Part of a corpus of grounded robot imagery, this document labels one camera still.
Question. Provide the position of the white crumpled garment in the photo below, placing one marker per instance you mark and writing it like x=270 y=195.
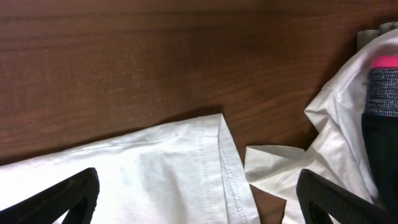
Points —
x=338 y=152

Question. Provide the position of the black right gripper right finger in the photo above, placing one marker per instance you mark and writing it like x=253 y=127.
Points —
x=321 y=200

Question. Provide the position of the white printed t-shirt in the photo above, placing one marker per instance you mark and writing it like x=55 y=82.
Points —
x=182 y=172

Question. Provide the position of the dark navy striped garment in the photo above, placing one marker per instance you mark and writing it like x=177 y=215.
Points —
x=379 y=127

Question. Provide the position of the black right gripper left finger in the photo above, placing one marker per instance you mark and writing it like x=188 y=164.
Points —
x=76 y=197

